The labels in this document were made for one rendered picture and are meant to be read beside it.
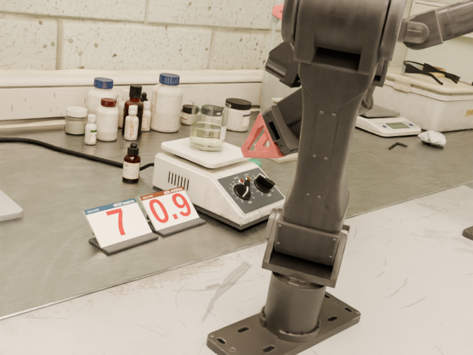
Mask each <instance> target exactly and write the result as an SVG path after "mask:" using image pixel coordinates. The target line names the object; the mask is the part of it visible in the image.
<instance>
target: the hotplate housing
mask: <svg viewBox="0 0 473 355"><path fill-rule="evenodd" d="M258 167H259V166H258V165H256V164H255V163H254V162H251V161H248V160H245V161H240V162H237V163H232V164H229V165H226V166H221V167H219V168H207V167H205V166H202V165H200V164H198V163H195V162H193V161H190V160H188V159H185V158H182V157H181V156H178V155H175V154H172V153H170V152H168V151H165V152H161V153H158V154H157V155H155V162H154V169H153V182H152V185H154V186H153V188H154V189H156V190H157V191H158V192H161V191H165V190H168V189H173V188H176V187H181V186H183V188H184V191H185V192H186V194H187V196H188V198H189V200H190V202H191V203H192V205H193V207H194V209H196V210H198V211H200V212H202V213H204V214H207V215H209V216H211V217H213V218H216V219H218V220H220V221H222V222H224V223H226V224H228V225H231V226H233V227H235V228H237V229H239V230H243V229H244V228H247V227H249V226H251V225H254V224H256V223H259V222H261V221H263V220H266V219H268V218H269V217H270V212H271V211H272V209H273V208H276V209H278V208H282V207H283V205H284V202H285V197H284V195H283V194H282V193H281V192H280V191H279V192H280V193H281V194H282V195H283V197H284V199H283V200H281V201H278V202H275V203H273V204H270V205H268V206H265V207H262V208H260V209H257V210H255V211H252V212H250V213H247V214H245V213H244V212H243V211H242V210H241V209H240V208H239V207H238V206H237V204H236V203H235V202H234V200H233V199H232V198H231V196H230V195H229V194H228V193H227V192H226V190H225V189H224V188H223V187H222V185H221V184H220V183H219V182H218V181H217V179H220V178H224V177H227V176H230V175H233V174H237V173H241V172H244V171H247V170H250V169H254V168H258ZM259 168H260V167H259ZM260 169H261V168H260ZM261 170H262V169H261ZM264 174H265V173H264ZM275 187H276V186H275ZM276 188H277V187H276Z"/></svg>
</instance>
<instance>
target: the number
mask: <svg viewBox="0 0 473 355"><path fill-rule="evenodd" d="M88 216H89V219H90V221H91V222H92V225H93V226H94V229H95V231H96V233H97V235H98V236H99V239H100V240H101V243H104V242H107V241H111V240H113V239H117V238H120V237H124V236H127V235H131V234H134V233H136V232H141V231H143V230H147V229H148V226H147V224H146V222H145V220H144V218H143V216H142V214H141V213H140V211H139V209H138V207H137V205H136V203H133V204H128V205H125V206H120V207H117V208H112V209H108V210H105V211H100V212H98V213H93V214H89V215H88Z"/></svg>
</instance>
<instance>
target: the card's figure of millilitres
mask: <svg viewBox="0 0 473 355"><path fill-rule="evenodd" d="M144 203H145V204H146V207H147V209H148V210H149V212H150V214H151V216H152V218H153V220H154V222H155V224H156V226H159V225H163V224H166V223H170V222H172V221H176V220H179V219H183V218H186V217H189V216H193V215H196V212H195V210H194V209H193V207H192V205H191V203H190V202H189V200H188V198H187V196H186V194H185V193H184V190H183V191H180V192H175V193H172V194H167V195H164V196H161V197H156V198H152V199H147V200H144Z"/></svg>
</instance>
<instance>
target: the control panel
mask: <svg viewBox="0 0 473 355"><path fill-rule="evenodd" d="M259 173H260V174H263V175H264V176H265V177H267V176H266V175H265V174H264V172H263V171H262V170H261V169H260V168H259V167H258V168H254V169H250V170H247V171H244V172H241V173H237V174H233V175H230V176H227V177H222V178H220V179H217V181H218V182H219V183H220V184H221V185H222V187H223V188H224V189H225V190H226V192H227V193H228V194H229V195H230V196H231V198H232V199H233V200H234V202H235V203H236V204H237V206H238V207H239V208H240V209H241V210H242V211H243V212H244V213H245V214H247V213H250V212H252V211H255V210H257V209H260V208H262V207H265V206H268V205H270V204H273V203H275V202H278V201H281V200H283V199H284V197H283V195H282V194H281V193H280V192H279V190H278V189H277V188H276V187H275V186H274V187H273V188H272V189H271V190H270V191H269V192H268V193H263V192H261V191H260V190H258V189H257V188H256V186H255V185H254V180H255V178H256V177H257V176H258V175H259ZM246 177H250V178H251V180H250V182H251V184H250V192H251V198H250V199H249V200H243V199H241V198H239V197H238V196H237V195H236V194H235V192H234V186H235V185H236V184H241V185H242V184H243V183H244V182H245V180H247V178H246ZM267 178H268V177H267ZM239 179H242V180H243V181H244V182H240V180H239Z"/></svg>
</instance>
